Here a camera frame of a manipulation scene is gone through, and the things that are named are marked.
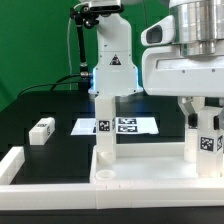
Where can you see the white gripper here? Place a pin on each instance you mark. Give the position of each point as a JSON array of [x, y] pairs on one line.
[[166, 72]]

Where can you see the white desk tabletop tray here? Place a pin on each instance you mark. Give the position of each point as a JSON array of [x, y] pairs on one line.
[[162, 162]]

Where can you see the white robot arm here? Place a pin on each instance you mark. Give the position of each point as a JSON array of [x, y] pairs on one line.
[[184, 54]]

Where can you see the fiducial marker base sheet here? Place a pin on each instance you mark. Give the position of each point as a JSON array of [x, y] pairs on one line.
[[124, 125]]

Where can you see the white U-shaped obstacle fence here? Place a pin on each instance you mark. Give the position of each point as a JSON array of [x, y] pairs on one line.
[[103, 195]]

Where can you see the black camera on mount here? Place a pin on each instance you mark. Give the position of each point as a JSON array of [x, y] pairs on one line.
[[105, 6]]

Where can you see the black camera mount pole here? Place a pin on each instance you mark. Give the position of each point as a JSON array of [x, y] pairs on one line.
[[82, 46]]

